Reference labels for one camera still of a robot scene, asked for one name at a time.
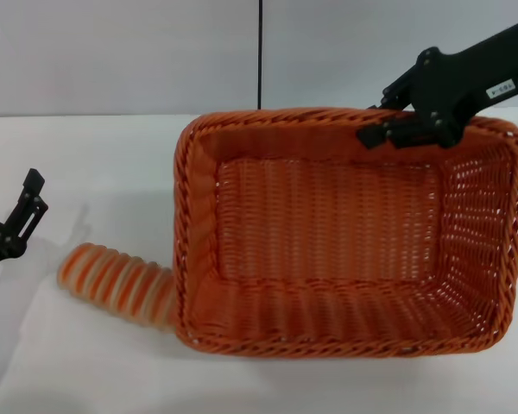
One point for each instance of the orange woven plastic basket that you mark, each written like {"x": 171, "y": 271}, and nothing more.
{"x": 328, "y": 224}

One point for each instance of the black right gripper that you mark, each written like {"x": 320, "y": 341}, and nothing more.
{"x": 453, "y": 82}

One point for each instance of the orange white striped bread roll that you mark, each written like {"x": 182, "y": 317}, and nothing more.
{"x": 112, "y": 280}

